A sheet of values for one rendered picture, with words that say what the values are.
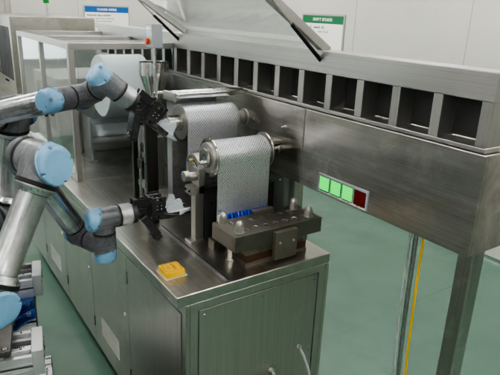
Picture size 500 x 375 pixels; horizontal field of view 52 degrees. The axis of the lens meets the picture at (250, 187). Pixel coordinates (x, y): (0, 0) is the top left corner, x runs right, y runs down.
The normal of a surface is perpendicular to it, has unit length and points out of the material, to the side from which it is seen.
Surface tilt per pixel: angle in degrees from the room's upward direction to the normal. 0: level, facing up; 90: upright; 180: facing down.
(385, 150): 90
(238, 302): 90
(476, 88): 90
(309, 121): 90
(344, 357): 0
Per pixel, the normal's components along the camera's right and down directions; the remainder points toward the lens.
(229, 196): 0.56, 0.29
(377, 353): 0.04, -0.94
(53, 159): 0.85, 0.09
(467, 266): -0.83, 0.15
